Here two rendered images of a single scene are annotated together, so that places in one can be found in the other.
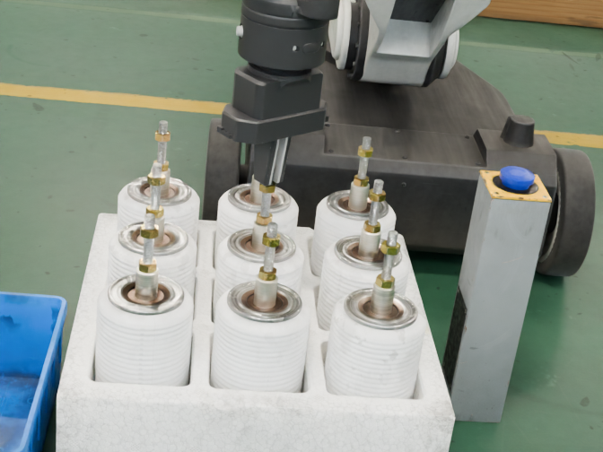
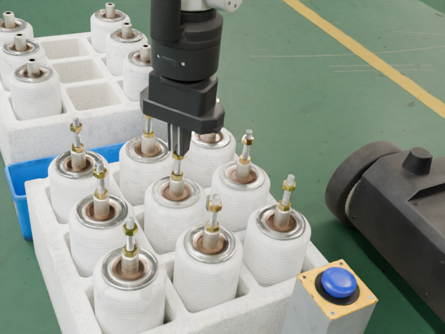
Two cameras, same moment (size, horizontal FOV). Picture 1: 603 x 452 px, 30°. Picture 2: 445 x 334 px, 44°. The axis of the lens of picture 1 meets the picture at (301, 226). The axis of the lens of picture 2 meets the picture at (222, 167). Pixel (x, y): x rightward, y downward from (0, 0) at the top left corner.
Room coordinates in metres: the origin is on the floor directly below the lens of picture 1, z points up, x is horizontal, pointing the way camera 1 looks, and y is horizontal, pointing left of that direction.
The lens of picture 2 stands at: (0.87, -0.56, 0.80)
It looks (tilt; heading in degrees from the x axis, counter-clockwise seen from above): 37 degrees down; 64
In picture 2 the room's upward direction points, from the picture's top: 8 degrees clockwise
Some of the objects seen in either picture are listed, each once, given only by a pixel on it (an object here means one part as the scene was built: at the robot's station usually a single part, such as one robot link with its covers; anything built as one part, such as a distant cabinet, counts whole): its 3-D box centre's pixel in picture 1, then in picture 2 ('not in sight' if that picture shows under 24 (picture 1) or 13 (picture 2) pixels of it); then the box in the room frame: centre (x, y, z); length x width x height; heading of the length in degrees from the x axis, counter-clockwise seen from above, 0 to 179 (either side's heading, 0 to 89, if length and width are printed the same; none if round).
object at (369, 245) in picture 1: (369, 243); (210, 236); (1.10, -0.08, 0.26); 0.02 x 0.02 x 0.03
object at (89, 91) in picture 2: not in sight; (79, 103); (1.03, 0.59, 0.09); 0.39 x 0.39 x 0.18; 6
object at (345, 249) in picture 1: (368, 253); (210, 243); (1.10, -0.08, 0.25); 0.08 x 0.08 x 0.01
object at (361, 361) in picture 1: (368, 383); (130, 311); (0.98, -0.09, 0.16); 0.10 x 0.10 x 0.18
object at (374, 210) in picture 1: (374, 212); (213, 217); (1.10, -0.08, 0.30); 0.01 x 0.01 x 0.08
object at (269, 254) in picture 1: (269, 257); (100, 183); (0.97, 0.03, 0.30); 0.01 x 0.01 x 0.08
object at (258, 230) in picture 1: (262, 235); (176, 185); (1.09, 0.04, 0.26); 0.02 x 0.02 x 0.03
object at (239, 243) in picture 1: (261, 246); (175, 192); (1.09, 0.04, 0.25); 0.08 x 0.08 x 0.01
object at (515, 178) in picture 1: (516, 180); (338, 284); (1.19, -0.24, 0.32); 0.04 x 0.04 x 0.02
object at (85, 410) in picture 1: (249, 368); (171, 263); (1.09, 0.04, 0.09); 0.39 x 0.39 x 0.18; 6
